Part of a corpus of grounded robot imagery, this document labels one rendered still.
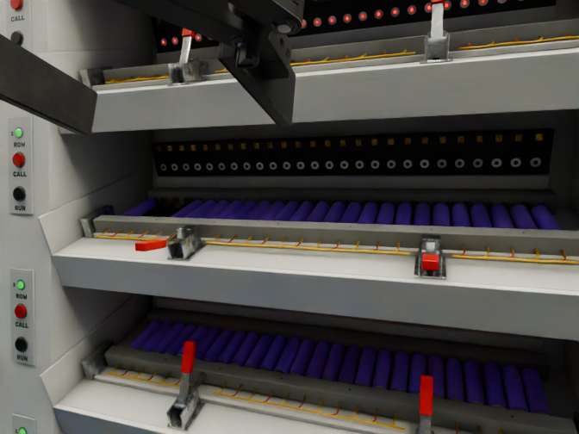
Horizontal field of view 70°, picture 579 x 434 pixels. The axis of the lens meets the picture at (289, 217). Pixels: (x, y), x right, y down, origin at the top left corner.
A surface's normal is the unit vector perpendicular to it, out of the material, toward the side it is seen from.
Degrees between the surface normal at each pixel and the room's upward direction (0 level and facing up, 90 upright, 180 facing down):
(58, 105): 90
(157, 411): 21
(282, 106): 90
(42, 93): 90
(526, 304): 111
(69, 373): 90
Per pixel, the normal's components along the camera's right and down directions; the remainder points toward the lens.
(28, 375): -0.33, 0.04
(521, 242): -0.31, 0.39
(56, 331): 0.95, 0.03
